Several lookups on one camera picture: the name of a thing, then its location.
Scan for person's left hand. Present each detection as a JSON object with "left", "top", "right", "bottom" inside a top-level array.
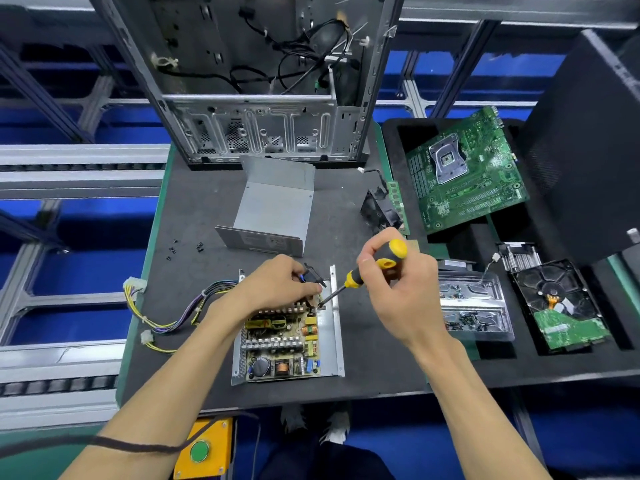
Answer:
[{"left": 225, "top": 255, "right": 326, "bottom": 331}]

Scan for person's right hand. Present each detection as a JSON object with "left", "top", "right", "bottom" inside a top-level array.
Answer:
[{"left": 355, "top": 227, "right": 446, "bottom": 346}]

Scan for yellow handled screwdriver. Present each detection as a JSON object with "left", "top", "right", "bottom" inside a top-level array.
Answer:
[{"left": 318, "top": 237, "right": 409, "bottom": 306}]

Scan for power supply metal base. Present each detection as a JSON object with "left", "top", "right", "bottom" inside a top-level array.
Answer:
[{"left": 230, "top": 273, "right": 346, "bottom": 386}]

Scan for small black screws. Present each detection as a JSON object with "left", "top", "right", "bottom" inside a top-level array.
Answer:
[{"left": 165, "top": 237, "right": 206, "bottom": 264}]

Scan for person's left forearm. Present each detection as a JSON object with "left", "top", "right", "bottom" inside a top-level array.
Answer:
[{"left": 60, "top": 309, "right": 256, "bottom": 480}]

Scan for person's right forearm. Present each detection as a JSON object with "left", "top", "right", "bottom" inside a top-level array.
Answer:
[{"left": 415, "top": 329, "right": 551, "bottom": 480}]

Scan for grey power supply cover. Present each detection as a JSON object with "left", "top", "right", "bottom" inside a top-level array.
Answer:
[{"left": 215, "top": 157, "right": 316, "bottom": 259}]

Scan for person's left shoe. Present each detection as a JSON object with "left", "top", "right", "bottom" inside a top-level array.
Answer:
[{"left": 280, "top": 405, "right": 306, "bottom": 436}]

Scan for person's shoe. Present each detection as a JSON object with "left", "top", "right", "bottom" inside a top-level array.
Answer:
[
  {"left": 320, "top": 409, "right": 351, "bottom": 446},
  {"left": 280, "top": 405, "right": 306, "bottom": 436}
]

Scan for person's right shoe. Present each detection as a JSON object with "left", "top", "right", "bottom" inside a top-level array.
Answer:
[{"left": 320, "top": 409, "right": 351, "bottom": 446}]

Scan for person's dark trousers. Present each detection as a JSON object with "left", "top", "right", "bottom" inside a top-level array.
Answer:
[{"left": 260, "top": 439, "right": 396, "bottom": 480}]

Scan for clear plastic screw tray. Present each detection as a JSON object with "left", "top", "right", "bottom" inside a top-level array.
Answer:
[{"left": 438, "top": 265, "right": 517, "bottom": 343}]

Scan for black cooling fan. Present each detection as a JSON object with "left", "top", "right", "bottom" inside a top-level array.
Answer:
[{"left": 360, "top": 189, "right": 403, "bottom": 234}]

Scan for black foam work mat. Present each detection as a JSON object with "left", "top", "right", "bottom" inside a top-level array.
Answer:
[{"left": 118, "top": 145, "right": 441, "bottom": 411}]

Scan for silver heatsink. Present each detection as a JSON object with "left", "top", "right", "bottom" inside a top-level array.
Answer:
[{"left": 497, "top": 241, "right": 546, "bottom": 274}]

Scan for green motherboard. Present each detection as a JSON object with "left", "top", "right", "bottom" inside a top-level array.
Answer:
[{"left": 405, "top": 105, "right": 529, "bottom": 234}]

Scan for black hard disk drive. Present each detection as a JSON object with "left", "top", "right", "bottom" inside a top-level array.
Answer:
[{"left": 510, "top": 257, "right": 613, "bottom": 353}]

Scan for silver computer tower chassis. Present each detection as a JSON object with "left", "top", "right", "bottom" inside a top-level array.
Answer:
[{"left": 88, "top": 0, "right": 406, "bottom": 168}]

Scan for yellow button box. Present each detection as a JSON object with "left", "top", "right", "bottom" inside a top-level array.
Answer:
[{"left": 175, "top": 417, "right": 236, "bottom": 480}]

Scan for black foam parts tray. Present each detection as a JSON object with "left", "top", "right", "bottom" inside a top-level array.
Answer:
[{"left": 380, "top": 29, "right": 640, "bottom": 391}]

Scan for aluminium conveyor frame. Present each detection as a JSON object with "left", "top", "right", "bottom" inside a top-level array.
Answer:
[{"left": 0, "top": 0, "right": 640, "bottom": 431}]

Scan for thin black cable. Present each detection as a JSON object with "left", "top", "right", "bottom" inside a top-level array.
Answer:
[{"left": 0, "top": 409, "right": 261, "bottom": 461}]

